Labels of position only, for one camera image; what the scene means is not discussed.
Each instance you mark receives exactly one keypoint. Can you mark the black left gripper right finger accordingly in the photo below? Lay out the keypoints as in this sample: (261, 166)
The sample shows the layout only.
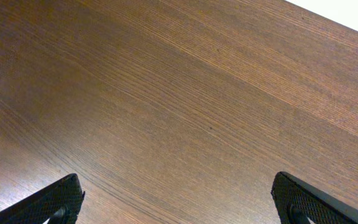
(299, 202)

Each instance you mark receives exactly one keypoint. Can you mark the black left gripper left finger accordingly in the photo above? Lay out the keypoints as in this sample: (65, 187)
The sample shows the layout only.
(59, 202)

